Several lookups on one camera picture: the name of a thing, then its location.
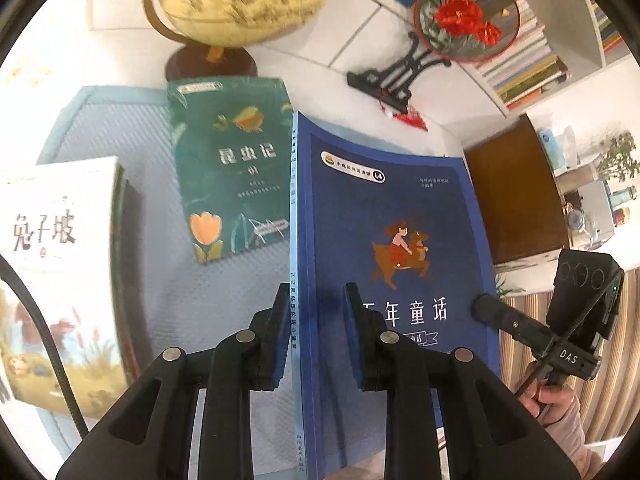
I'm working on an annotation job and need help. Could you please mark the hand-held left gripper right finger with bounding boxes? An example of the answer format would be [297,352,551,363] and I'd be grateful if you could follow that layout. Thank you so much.
[342,282,583,480]

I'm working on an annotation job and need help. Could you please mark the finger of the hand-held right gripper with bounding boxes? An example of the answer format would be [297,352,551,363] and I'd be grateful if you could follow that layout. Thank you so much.
[471,293,557,359]

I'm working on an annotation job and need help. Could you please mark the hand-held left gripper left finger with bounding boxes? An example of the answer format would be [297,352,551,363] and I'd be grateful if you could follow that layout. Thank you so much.
[55,282,293,480]

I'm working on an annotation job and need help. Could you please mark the blue book with deer rider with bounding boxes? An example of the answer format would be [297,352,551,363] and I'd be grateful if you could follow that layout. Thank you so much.
[289,110,501,480]

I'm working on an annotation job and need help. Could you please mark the person's right forearm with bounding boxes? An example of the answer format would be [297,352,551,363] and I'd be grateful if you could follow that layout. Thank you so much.
[542,400,608,473]

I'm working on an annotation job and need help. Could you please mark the rows of shelved books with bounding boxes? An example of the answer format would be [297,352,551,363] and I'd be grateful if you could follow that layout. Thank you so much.
[340,0,626,111]

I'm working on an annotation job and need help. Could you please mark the person's right hand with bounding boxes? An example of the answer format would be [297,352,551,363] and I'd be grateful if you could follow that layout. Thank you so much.
[520,374,584,429]

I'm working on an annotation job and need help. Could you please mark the brown wooden furniture panel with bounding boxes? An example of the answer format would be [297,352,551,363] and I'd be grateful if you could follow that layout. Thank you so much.
[462,112,571,266]

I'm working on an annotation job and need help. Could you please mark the light blue quilted mat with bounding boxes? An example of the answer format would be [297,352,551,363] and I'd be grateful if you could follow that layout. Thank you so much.
[35,85,311,480]

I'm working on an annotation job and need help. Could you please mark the small green plant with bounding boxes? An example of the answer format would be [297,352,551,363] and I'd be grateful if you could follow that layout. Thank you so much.
[597,130,639,182]

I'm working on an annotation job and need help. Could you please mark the pale blue packet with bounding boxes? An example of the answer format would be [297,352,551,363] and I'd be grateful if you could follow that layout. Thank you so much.
[539,127,574,174]

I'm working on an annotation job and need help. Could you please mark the red tassel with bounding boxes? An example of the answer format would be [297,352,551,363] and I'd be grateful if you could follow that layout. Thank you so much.
[380,102,431,133]

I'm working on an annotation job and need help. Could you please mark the white book with rabbits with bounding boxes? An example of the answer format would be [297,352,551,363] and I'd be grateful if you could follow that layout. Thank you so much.
[0,156,128,418]

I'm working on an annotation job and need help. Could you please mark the teal insect book with tulip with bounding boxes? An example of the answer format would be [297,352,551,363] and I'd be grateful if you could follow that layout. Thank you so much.
[166,77,295,263]

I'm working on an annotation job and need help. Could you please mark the black carved fan stand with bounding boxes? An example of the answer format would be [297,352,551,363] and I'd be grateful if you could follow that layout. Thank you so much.
[346,30,453,115]

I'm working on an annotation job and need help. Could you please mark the round embroidered flower fan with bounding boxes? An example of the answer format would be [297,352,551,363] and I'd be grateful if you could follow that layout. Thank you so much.
[412,0,523,66]

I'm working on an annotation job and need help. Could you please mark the white bookshelf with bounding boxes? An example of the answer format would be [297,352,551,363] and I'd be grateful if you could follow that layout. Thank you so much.
[250,0,636,151]

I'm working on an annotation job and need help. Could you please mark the thick black cable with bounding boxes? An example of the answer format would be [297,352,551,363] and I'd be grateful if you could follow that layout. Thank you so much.
[0,255,88,436]

